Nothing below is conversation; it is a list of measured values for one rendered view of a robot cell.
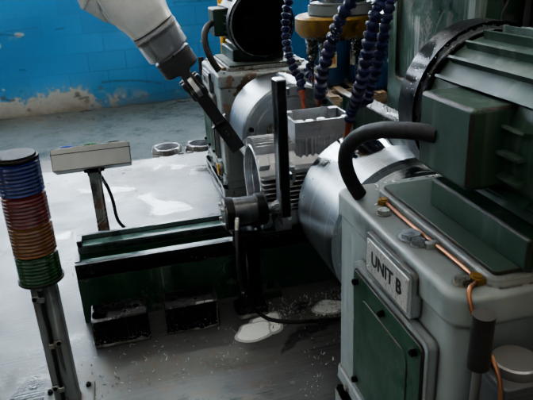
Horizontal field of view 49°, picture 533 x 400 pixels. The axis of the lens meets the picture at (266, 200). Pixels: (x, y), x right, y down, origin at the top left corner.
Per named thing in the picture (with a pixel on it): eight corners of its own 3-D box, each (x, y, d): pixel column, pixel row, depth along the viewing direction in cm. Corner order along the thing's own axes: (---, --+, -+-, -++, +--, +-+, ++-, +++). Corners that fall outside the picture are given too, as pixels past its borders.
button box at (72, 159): (132, 165, 139) (128, 143, 139) (132, 162, 132) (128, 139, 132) (56, 175, 135) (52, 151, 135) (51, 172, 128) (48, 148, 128)
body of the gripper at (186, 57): (189, 44, 110) (217, 85, 114) (183, 39, 117) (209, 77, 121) (156, 67, 110) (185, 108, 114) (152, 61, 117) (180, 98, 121)
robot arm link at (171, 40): (169, 12, 115) (187, 37, 118) (132, 39, 115) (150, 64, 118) (174, 15, 107) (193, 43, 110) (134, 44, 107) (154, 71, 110)
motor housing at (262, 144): (329, 196, 137) (328, 116, 130) (361, 228, 120) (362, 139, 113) (245, 208, 133) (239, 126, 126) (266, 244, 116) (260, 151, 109)
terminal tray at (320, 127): (335, 137, 128) (335, 105, 125) (353, 151, 118) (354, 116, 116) (281, 144, 125) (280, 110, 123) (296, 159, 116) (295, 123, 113)
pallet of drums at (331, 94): (406, 83, 684) (408, 17, 655) (438, 98, 611) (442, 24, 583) (305, 93, 664) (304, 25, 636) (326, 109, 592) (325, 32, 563)
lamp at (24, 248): (59, 238, 87) (53, 209, 85) (55, 256, 82) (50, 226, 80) (15, 244, 86) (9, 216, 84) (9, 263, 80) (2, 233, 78)
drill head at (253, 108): (303, 143, 179) (301, 59, 170) (348, 182, 146) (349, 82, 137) (222, 152, 174) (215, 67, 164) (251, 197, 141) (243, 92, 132)
